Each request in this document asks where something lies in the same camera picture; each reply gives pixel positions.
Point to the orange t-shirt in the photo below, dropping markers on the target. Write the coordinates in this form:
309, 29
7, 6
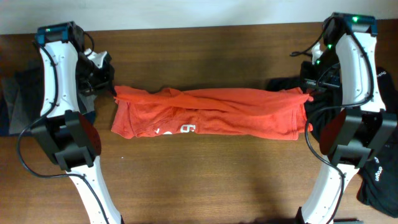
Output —
278, 115

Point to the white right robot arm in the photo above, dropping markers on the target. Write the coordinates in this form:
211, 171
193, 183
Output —
343, 58

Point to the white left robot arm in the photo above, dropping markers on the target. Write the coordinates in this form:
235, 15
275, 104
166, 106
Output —
68, 139

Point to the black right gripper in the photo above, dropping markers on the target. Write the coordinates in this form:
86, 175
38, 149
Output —
310, 83

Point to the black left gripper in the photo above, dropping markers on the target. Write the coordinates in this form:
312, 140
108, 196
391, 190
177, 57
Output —
104, 83

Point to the dark folded shirt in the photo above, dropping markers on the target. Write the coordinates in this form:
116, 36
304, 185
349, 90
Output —
31, 87

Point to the black base equipment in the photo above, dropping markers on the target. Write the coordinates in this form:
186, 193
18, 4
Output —
348, 222

